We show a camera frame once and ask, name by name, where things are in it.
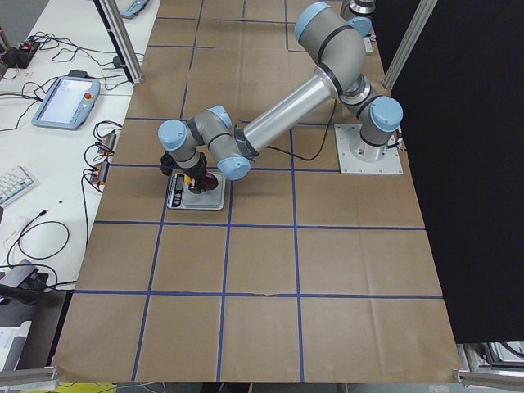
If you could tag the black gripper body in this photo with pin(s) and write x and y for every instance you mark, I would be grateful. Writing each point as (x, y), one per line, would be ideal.
(200, 172)

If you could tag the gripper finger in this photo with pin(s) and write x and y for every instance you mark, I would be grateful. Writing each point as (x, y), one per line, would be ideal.
(199, 186)

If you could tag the red yellow mango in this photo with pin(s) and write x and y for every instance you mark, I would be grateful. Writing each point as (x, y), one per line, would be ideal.
(211, 180)

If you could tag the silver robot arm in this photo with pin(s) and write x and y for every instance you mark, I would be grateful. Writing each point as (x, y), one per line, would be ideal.
(359, 15)
(338, 51)

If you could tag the silver digital kitchen scale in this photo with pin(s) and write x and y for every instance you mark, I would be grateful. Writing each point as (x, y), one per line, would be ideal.
(181, 198)

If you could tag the orange black connector module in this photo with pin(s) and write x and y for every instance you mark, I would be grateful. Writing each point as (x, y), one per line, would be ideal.
(106, 147)

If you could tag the blue teach pendant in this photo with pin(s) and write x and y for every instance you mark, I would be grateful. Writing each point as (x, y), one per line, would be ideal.
(68, 103)
(135, 8)

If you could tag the white keyboard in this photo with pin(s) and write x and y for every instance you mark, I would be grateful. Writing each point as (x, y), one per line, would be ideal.
(15, 183)

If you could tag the black electronics box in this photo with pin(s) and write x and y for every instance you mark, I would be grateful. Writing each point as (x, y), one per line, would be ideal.
(20, 57)

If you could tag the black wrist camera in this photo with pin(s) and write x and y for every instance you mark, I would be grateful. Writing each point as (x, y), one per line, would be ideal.
(167, 164)

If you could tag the aluminium frame post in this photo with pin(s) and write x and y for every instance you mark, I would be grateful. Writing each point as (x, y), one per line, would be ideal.
(114, 25)

